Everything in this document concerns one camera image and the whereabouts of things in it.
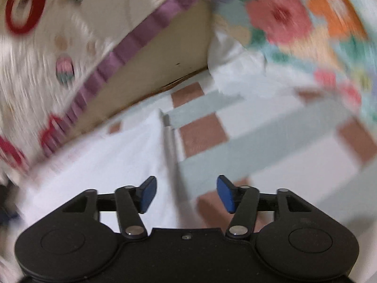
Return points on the quilted bedspread with red bears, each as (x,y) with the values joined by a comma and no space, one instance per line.
(44,64)

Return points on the floral patterned cloth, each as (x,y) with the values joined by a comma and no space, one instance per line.
(279,14)

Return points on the white t-shirt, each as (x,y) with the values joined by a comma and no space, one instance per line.
(117,159)

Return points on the beige bed base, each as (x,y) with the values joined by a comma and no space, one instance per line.
(165,59)

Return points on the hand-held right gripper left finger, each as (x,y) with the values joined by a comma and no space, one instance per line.
(148,193)

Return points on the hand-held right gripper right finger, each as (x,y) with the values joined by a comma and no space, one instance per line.
(225,194)

